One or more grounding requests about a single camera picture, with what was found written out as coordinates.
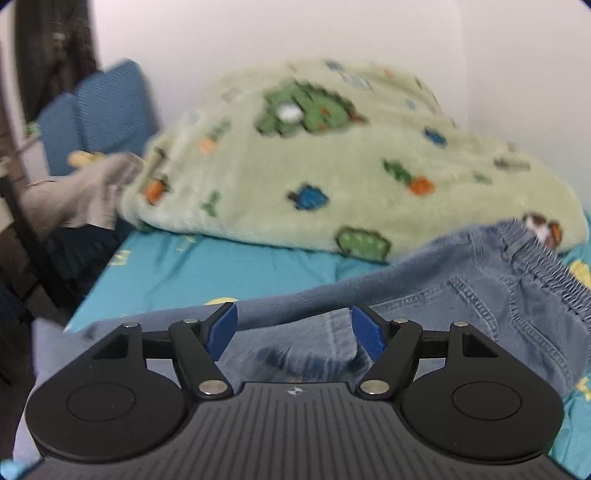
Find dark cloth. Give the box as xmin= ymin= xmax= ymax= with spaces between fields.
xmin=42 ymin=223 xmax=131 ymax=307

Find blue denim jeans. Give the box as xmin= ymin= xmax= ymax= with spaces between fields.
xmin=13 ymin=220 xmax=591 ymax=462

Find dark hanging clothes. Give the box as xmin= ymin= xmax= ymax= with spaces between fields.
xmin=15 ymin=0 xmax=99 ymax=121

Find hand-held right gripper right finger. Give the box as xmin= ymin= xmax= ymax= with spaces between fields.
xmin=350 ymin=305 xmax=512 ymax=398

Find green printed fleece blanket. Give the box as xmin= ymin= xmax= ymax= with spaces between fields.
xmin=121 ymin=59 xmax=588 ymax=265

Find grey cloth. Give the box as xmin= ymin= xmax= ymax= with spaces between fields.
xmin=21 ymin=153 xmax=144 ymax=234

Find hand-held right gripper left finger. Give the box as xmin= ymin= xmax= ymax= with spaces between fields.
xmin=78 ymin=302 xmax=239 ymax=398

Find blue pillow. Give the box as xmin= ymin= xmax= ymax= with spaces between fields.
xmin=38 ymin=59 xmax=158 ymax=177

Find teal printed bed sheet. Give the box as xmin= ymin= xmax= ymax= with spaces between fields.
xmin=0 ymin=228 xmax=591 ymax=480

